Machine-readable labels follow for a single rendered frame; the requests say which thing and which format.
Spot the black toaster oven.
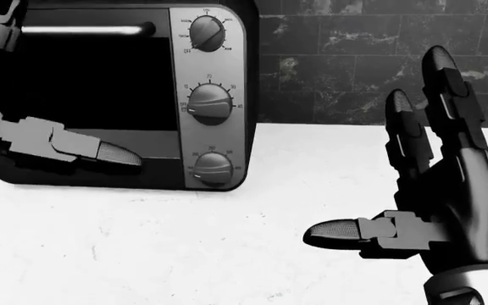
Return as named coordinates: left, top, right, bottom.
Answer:
left=0, top=0, right=262, bottom=193

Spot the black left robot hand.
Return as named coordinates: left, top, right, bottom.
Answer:
left=0, top=0, right=145, bottom=252

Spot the temperature knob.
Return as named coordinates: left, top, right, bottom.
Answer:
left=192, top=152, right=235, bottom=187

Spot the toaster oven glass door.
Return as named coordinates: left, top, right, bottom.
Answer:
left=0, top=8, right=182, bottom=160

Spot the silver oven door handle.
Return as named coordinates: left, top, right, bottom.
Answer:
left=20, top=20, right=157, bottom=36

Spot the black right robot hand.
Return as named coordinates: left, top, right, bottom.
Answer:
left=302, top=45, right=488, bottom=277

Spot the timer knob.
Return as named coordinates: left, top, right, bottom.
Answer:
left=186, top=83, right=235, bottom=126

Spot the function selector knob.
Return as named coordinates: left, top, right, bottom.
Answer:
left=188, top=14, right=227, bottom=53

